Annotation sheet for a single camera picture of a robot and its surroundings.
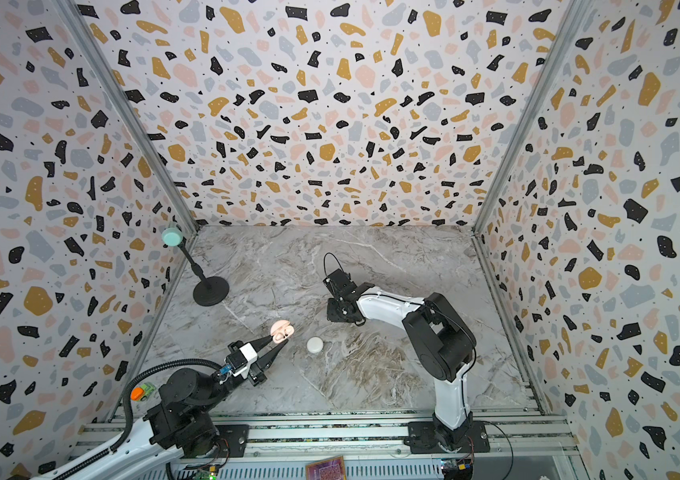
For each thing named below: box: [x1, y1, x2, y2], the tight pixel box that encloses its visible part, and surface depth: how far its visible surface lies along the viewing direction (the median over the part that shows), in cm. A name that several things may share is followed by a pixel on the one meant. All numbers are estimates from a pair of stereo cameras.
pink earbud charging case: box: [270, 320, 295, 344], surface depth 64 cm
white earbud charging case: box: [306, 336, 324, 354], surface depth 91 cm
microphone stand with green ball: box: [162, 226, 230, 307], surface depth 102 cm
